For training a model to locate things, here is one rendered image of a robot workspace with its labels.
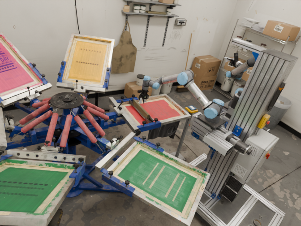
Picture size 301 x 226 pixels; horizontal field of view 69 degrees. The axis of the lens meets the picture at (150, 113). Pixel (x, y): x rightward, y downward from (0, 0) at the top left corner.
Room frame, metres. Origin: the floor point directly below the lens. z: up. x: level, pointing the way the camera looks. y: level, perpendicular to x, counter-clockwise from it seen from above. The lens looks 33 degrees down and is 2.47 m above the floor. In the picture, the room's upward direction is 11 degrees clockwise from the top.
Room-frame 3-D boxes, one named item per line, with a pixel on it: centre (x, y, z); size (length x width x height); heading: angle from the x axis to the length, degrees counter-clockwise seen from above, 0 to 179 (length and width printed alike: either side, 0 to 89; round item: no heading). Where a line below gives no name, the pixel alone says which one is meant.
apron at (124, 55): (4.23, 0.74, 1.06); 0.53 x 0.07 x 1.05; 128
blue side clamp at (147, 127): (1.99, -0.01, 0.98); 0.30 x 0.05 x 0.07; 128
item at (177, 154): (2.61, -0.55, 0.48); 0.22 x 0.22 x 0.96; 38
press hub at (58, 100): (1.71, 0.80, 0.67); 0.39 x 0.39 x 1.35
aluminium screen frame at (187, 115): (2.36, -0.03, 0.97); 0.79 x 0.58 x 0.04; 128
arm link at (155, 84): (2.18, 0.02, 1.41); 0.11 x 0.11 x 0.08; 61
